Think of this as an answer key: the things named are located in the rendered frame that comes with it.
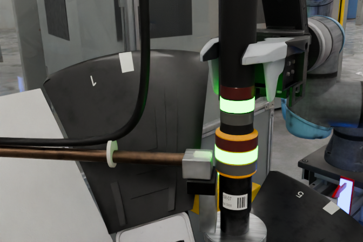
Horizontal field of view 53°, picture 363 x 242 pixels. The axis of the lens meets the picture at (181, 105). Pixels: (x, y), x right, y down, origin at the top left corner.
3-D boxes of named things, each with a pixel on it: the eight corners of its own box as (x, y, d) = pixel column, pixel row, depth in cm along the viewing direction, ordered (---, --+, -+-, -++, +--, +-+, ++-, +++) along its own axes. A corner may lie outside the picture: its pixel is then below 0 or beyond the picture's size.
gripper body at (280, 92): (292, 108, 40) (320, 86, 49) (297, 28, 37) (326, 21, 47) (229, 99, 44) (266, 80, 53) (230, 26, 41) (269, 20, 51)
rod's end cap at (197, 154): (192, 155, 37) (211, 156, 37) (194, 147, 39) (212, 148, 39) (192, 173, 38) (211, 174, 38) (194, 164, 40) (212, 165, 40)
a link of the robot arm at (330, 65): (345, 66, 61) (350, 13, 59) (329, 78, 52) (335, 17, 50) (298, 62, 65) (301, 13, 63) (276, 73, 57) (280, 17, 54)
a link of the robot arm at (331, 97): (356, 146, 56) (365, 76, 53) (281, 139, 59) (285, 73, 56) (351, 129, 63) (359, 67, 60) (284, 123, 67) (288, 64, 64)
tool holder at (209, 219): (180, 253, 38) (178, 168, 35) (189, 214, 45) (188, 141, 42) (268, 261, 37) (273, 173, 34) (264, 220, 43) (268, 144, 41)
